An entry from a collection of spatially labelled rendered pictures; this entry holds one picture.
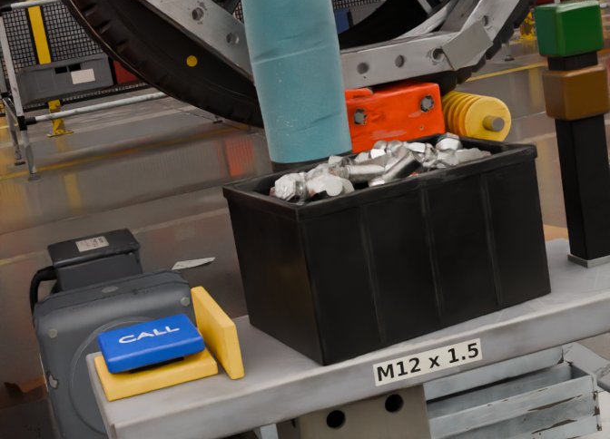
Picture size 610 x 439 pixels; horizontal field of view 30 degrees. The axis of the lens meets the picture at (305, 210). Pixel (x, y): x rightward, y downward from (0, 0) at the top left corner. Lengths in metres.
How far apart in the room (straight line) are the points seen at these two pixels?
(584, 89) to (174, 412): 0.40
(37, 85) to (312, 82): 3.98
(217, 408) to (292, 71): 0.42
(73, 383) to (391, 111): 0.45
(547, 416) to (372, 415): 0.63
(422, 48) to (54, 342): 0.51
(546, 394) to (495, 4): 0.48
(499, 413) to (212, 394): 0.69
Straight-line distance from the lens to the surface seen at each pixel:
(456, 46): 1.29
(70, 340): 1.24
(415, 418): 0.87
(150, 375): 0.82
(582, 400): 1.48
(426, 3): 1.40
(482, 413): 1.42
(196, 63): 1.29
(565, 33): 0.90
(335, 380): 0.80
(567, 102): 0.91
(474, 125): 1.32
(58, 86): 5.06
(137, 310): 1.24
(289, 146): 1.12
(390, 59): 1.27
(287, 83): 1.11
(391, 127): 1.26
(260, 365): 0.83
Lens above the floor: 0.73
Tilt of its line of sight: 12 degrees down
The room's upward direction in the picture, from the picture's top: 10 degrees counter-clockwise
